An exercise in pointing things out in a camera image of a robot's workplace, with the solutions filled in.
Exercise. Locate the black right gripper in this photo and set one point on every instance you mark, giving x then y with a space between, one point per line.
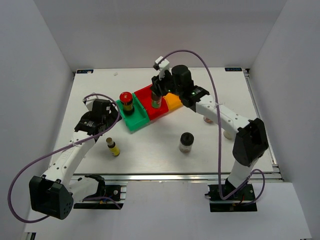
157 84

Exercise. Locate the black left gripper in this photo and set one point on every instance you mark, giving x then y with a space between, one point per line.
112 115

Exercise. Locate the yellow cap sauce bottle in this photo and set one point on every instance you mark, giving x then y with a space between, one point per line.
156 101

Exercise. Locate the red cap dark sauce jar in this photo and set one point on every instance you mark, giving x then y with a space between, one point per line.
126 99

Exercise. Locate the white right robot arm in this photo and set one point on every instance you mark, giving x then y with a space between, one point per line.
249 136

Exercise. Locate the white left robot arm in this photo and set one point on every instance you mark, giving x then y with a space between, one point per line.
53 193

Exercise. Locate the yellow plastic bin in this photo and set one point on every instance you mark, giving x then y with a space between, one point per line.
173 102

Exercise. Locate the green plastic bin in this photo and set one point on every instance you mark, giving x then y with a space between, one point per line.
138 119

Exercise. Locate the small yellow label bottle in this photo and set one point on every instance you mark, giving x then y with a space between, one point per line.
115 151

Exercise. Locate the left blue corner label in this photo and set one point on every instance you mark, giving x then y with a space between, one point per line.
84 71

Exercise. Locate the blue corner label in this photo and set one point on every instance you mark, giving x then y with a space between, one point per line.
84 71
233 69

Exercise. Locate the black lid spice jar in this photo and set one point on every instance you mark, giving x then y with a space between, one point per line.
186 142

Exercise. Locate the right blue corner label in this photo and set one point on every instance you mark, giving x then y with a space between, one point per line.
233 69

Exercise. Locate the black lid white powder jar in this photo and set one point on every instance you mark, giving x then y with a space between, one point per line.
228 135

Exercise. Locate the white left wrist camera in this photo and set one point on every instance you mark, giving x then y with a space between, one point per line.
88 101

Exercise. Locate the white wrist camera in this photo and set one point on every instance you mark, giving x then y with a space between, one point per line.
88 101
161 64

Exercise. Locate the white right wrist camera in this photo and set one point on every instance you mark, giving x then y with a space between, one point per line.
161 64

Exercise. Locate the aluminium front rail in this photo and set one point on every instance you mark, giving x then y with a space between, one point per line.
159 177

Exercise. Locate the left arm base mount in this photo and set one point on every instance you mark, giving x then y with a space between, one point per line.
112 198

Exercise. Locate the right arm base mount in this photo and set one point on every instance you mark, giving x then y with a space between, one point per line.
238 202

